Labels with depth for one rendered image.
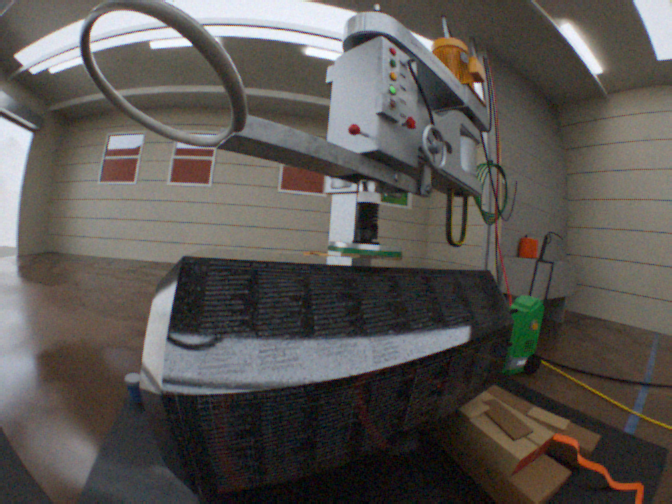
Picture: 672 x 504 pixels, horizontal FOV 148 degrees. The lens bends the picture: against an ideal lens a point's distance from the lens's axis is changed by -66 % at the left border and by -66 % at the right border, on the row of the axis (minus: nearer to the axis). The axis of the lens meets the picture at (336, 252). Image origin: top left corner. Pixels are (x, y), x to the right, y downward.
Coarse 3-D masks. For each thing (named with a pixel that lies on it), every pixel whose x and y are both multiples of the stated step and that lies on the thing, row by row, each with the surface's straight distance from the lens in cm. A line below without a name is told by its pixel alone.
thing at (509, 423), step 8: (472, 400) 128; (488, 400) 131; (496, 400) 133; (464, 408) 121; (472, 408) 122; (480, 408) 124; (488, 408) 125; (496, 408) 127; (504, 408) 128; (464, 416) 119; (472, 416) 117; (488, 416) 121; (496, 416) 121; (504, 416) 122; (512, 416) 124; (496, 424) 118; (504, 424) 117; (512, 424) 119; (520, 424) 120; (512, 432) 114; (520, 432) 115; (528, 432) 116
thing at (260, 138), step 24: (264, 120) 60; (240, 144) 62; (264, 144) 60; (288, 144) 61; (312, 144) 65; (312, 168) 76; (336, 168) 73; (360, 168) 74; (384, 168) 82; (384, 192) 99; (408, 192) 101
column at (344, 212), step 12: (336, 204) 168; (348, 204) 162; (336, 216) 167; (348, 216) 161; (336, 228) 166; (348, 228) 160; (336, 240) 165; (348, 240) 160; (372, 240) 172; (336, 252) 165
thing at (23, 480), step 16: (0, 432) 51; (0, 448) 51; (0, 464) 51; (16, 464) 54; (0, 480) 52; (16, 480) 54; (32, 480) 57; (0, 496) 52; (16, 496) 54; (32, 496) 57
